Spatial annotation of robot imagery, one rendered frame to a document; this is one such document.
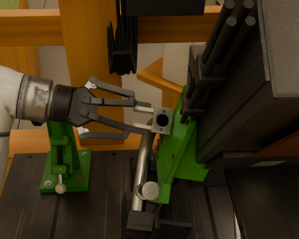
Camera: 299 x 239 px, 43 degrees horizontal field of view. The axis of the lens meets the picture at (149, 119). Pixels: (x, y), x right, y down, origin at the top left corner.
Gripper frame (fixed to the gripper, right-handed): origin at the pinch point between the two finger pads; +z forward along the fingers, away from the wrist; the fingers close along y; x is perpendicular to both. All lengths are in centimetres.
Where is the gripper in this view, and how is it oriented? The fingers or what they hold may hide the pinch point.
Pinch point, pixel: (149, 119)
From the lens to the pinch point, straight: 79.9
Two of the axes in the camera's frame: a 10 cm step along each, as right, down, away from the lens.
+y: 1.5, -9.8, 1.4
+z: 9.7, 1.7, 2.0
